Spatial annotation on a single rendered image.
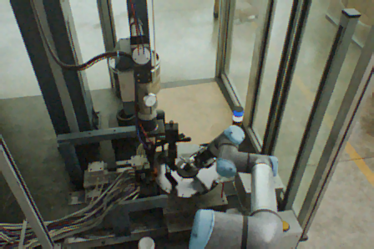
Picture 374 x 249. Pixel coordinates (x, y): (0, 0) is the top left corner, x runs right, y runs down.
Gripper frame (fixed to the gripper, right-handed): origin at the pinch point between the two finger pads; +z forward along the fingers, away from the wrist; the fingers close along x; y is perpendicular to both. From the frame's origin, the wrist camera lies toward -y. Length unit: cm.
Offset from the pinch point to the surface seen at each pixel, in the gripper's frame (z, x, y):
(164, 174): 9.2, -4.0, 11.1
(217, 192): 5.5, 15.4, -7.0
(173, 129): -19.1, -14.9, 15.3
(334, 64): -74, 0, -10
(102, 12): 26, -114, -18
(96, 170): 32.4, -23.6, 29.8
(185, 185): 3.2, 5.4, 8.3
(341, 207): 44, 72, -131
